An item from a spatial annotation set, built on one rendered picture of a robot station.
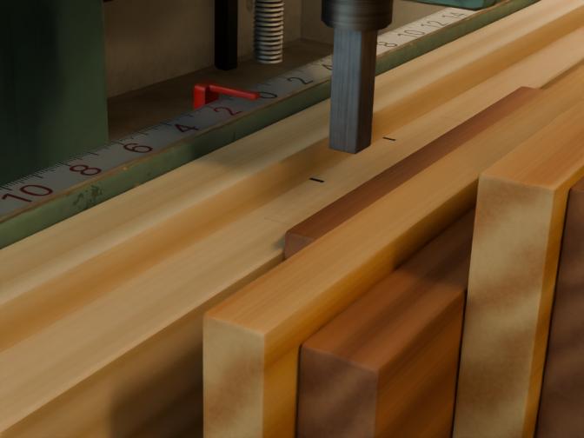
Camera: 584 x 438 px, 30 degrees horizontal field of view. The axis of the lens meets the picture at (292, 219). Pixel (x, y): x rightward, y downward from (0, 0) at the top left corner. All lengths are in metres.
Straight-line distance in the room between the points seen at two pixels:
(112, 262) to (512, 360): 0.09
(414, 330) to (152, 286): 0.07
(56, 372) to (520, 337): 0.09
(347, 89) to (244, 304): 0.11
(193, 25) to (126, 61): 0.35
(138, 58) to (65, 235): 3.44
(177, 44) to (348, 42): 3.54
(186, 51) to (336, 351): 3.68
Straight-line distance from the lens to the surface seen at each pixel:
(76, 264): 0.24
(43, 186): 0.26
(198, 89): 0.33
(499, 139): 0.30
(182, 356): 0.24
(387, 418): 0.21
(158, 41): 3.75
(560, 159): 0.23
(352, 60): 0.29
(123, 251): 0.25
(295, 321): 0.20
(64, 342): 0.23
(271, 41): 0.37
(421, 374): 0.22
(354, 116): 0.30
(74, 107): 0.48
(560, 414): 0.24
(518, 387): 0.23
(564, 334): 0.23
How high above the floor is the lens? 1.05
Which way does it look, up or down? 23 degrees down
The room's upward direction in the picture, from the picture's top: 2 degrees clockwise
